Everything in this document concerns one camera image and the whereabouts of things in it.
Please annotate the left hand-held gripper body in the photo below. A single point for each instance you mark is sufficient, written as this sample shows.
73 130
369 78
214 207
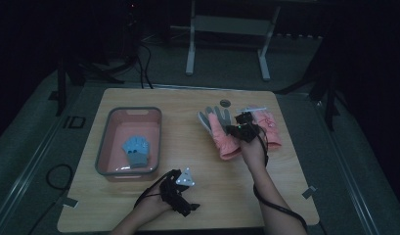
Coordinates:
178 192

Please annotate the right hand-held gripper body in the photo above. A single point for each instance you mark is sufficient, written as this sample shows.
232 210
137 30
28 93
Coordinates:
244 130

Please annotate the pink ski glove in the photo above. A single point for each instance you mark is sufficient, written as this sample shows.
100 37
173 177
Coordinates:
220 137
271 129

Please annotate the blue grey glove with dots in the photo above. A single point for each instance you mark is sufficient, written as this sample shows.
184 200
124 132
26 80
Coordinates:
135 151

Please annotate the pink basket with grey rim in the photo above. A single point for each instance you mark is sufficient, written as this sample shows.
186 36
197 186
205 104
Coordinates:
117 163

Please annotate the person's left hand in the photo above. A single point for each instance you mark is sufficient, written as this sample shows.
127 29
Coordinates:
155 204

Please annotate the person's right hand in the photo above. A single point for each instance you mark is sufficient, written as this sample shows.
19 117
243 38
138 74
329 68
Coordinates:
254 155

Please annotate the black tripod stand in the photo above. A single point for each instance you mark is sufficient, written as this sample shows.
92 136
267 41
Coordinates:
328 98
62 84

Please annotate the grey tape piece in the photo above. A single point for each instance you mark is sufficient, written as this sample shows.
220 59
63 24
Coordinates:
70 202
309 192

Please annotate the white metal stand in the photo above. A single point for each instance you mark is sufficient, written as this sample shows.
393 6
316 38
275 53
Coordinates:
227 26

